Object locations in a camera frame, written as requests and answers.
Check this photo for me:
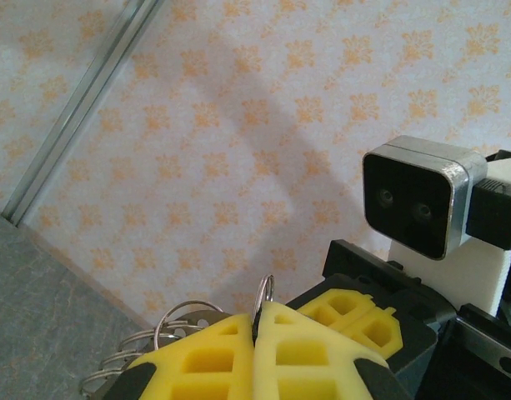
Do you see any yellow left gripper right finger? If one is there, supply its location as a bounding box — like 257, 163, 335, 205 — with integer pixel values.
253, 301, 411, 400

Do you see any aluminium corner post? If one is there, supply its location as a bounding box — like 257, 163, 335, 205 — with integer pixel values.
2, 0, 164, 226

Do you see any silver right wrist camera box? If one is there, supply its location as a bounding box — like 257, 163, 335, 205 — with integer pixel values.
362, 134, 488, 262

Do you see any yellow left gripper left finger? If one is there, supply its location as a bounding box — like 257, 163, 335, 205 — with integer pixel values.
99, 312, 257, 400

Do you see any black camera cable plug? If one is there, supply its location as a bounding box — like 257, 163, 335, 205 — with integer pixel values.
467, 177, 511, 251

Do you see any plain silver key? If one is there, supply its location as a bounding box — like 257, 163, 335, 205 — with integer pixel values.
171, 311, 228, 335

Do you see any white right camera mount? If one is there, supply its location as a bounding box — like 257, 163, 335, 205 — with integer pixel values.
387, 156, 511, 318

